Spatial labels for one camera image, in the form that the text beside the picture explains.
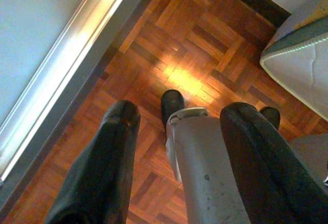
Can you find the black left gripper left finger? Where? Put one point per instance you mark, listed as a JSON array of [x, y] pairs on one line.
[[97, 178]]

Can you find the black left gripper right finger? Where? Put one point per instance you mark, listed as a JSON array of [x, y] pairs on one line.
[[269, 183]]

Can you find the grey robot right leg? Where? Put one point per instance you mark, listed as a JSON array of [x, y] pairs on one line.
[[312, 152]]

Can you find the grey robot leg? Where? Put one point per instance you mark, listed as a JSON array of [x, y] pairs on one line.
[[312, 152], [205, 162]]

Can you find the black robot right foot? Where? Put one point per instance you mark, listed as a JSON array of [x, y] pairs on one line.
[[271, 116]]

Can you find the black robot foot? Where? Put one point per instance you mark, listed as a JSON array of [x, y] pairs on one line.
[[271, 116], [173, 103]]

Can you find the grey robot left leg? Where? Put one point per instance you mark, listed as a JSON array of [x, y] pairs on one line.
[[205, 162]]

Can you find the black robot left foot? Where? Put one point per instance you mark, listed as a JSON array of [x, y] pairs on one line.
[[173, 103]]

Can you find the white quilted mattress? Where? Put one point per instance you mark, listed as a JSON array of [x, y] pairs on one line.
[[302, 75]]

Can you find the aluminium framed glass door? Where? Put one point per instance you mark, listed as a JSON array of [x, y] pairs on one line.
[[64, 55]]

